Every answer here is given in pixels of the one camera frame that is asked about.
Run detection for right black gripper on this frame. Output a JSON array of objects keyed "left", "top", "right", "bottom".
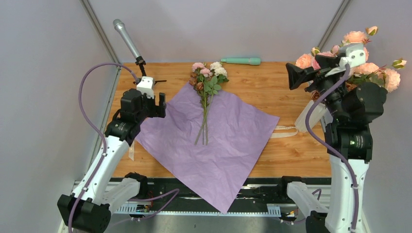
[{"left": 285, "top": 53, "right": 346, "bottom": 119}]

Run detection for pink flower bouquet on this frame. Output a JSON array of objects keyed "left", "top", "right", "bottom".
[{"left": 189, "top": 62, "right": 229, "bottom": 145}]

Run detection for pink and purple wrapping paper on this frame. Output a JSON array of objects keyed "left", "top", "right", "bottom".
[{"left": 136, "top": 84, "right": 279, "bottom": 214}]

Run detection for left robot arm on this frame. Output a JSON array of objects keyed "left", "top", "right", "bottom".
[{"left": 57, "top": 89, "right": 166, "bottom": 233}]

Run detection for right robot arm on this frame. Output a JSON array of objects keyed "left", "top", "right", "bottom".
[{"left": 277, "top": 49, "right": 387, "bottom": 233}]

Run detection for white ribbed vase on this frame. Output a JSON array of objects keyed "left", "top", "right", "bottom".
[{"left": 294, "top": 100, "right": 327, "bottom": 133}]

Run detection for peach artificial roses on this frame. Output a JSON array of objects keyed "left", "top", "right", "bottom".
[{"left": 294, "top": 26, "right": 407, "bottom": 92}]

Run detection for silver microphone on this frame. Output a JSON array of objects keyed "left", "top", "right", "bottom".
[{"left": 113, "top": 19, "right": 143, "bottom": 64}]

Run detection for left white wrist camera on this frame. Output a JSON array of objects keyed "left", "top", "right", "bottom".
[{"left": 136, "top": 76, "right": 155, "bottom": 99}]

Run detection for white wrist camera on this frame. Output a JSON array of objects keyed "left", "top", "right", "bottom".
[
  {"left": 325, "top": 43, "right": 366, "bottom": 77},
  {"left": 136, "top": 76, "right": 155, "bottom": 99}
]

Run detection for teal cylindrical handle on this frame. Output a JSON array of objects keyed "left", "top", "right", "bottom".
[{"left": 220, "top": 57, "right": 261, "bottom": 66}]

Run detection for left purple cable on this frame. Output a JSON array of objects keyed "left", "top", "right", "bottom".
[{"left": 68, "top": 63, "right": 180, "bottom": 233}]

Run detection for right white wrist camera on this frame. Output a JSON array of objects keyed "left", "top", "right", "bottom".
[{"left": 325, "top": 43, "right": 366, "bottom": 77}]

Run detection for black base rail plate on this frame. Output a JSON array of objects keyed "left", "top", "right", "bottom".
[{"left": 135, "top": 178, "right": 294, "bottom": 212}]

